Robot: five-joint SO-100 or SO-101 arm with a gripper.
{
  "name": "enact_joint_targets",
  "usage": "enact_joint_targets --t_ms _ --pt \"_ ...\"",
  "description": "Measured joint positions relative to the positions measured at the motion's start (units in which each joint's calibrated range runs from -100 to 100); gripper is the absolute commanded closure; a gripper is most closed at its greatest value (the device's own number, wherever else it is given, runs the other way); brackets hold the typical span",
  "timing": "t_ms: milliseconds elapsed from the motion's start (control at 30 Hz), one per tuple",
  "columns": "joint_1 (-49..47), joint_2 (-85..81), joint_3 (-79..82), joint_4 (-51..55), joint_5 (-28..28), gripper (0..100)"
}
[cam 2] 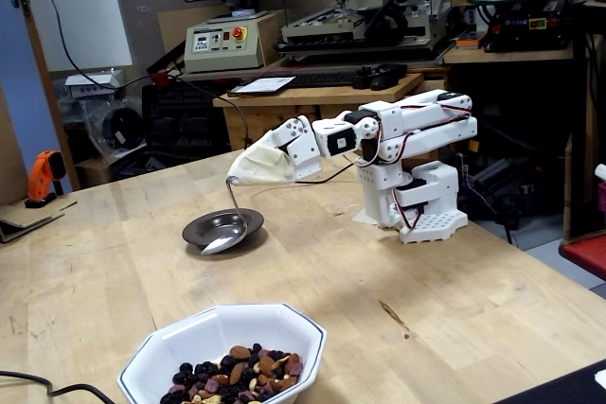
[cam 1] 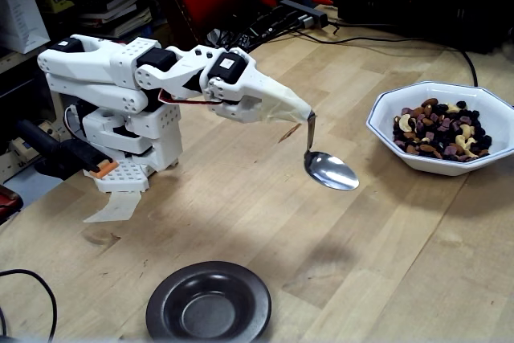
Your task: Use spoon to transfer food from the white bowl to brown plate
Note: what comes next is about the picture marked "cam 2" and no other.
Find black spool in bag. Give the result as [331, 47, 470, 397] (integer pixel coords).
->
[100, 107, 144, 150]

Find white board panel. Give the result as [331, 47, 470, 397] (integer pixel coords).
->
[16, 0, 134, 73]

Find black storage case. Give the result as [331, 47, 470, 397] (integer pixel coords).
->
[140, 81, 231, 152]

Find bent metal spoon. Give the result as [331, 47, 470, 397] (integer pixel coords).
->
[199, 175, 249, 256]

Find beige control box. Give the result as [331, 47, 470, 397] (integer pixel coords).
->
[183, 9, 288, 75]

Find black keyboard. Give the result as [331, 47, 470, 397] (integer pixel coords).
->
[286, 70, 368, 90]

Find flat cardboard pieces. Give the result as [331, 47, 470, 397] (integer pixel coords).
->
[0, 199, 79, 245]

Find white printed sheet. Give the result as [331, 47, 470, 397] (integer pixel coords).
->
[231, 75, 298, 96]

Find beige masking tape strip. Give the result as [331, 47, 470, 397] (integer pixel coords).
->
[350, 203, 380, 226]

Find red chair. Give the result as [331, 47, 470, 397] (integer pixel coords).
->
[558, 232, 606, 290]

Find black handheld device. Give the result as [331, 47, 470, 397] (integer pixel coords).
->
[350, 62, 409, 92]

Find black cable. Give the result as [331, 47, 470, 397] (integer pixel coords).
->
[0, 0, 356, 185]
[0, 369, 116, 404]

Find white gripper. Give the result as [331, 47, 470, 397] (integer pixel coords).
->
[268, 115, 327, 184]

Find white octagonal bowl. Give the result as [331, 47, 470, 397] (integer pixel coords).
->
[116, 303, 329, 404]

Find beige masking tape wrap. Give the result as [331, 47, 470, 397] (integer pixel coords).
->
[225, 137, 295, 186]

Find wooden desk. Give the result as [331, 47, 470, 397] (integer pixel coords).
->
[212, 71, 450, 159]

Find nut and dried fruit mix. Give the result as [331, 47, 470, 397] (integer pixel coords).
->
[158, 342, 305, 404]

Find black scroll saw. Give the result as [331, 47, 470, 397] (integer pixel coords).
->
[466, 0, 575, 54]

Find orange black hand tool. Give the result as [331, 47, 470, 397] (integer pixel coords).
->
[24, 149, 68, 209]

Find wooden side table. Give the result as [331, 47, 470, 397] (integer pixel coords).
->
[443, 44, 577, 65]

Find robot controller circuit board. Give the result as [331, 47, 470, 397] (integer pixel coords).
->
[444, 151, 471, 181]

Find dark brown metal plate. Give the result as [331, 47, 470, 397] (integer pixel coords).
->
[181, 207, 266, 250]

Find orange book stack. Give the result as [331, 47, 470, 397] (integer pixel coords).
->
[454, 30, 488, 51]

